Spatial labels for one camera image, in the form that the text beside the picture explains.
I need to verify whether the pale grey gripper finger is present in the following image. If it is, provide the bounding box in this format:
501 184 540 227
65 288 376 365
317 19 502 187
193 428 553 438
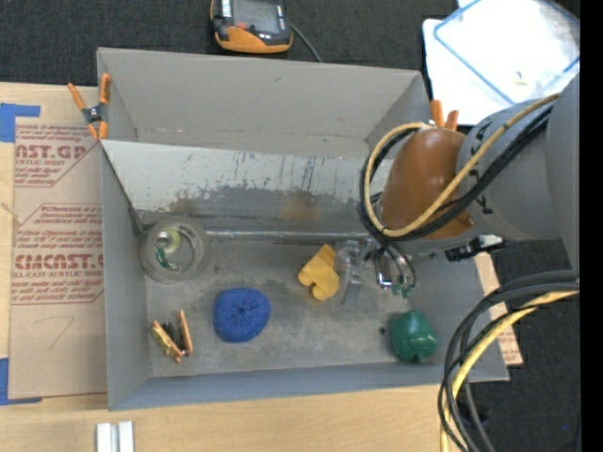
333 243 358 276
339 273 365 307

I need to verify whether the yellow toy block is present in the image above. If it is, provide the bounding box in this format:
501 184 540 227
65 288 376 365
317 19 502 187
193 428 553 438
297 243 342 302

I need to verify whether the green toy pepper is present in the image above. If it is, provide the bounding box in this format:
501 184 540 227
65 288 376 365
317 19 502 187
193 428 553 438
387 309 440 364

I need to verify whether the blue round sponge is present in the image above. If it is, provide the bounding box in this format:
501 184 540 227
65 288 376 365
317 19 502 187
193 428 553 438
212 286 272 345

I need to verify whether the grey metal bin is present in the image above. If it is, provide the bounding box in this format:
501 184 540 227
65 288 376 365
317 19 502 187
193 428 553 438
96 47 512 412

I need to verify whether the clear glass cup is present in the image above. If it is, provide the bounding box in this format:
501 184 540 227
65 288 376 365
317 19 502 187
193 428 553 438
139 216 209 285

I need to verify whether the brown cardboard board red print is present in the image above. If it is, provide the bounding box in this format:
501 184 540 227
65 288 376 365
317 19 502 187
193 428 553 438
0 81 525 407

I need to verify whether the black cylinder on white bracket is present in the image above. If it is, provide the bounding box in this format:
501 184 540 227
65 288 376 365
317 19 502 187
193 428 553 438
443 234 506 262

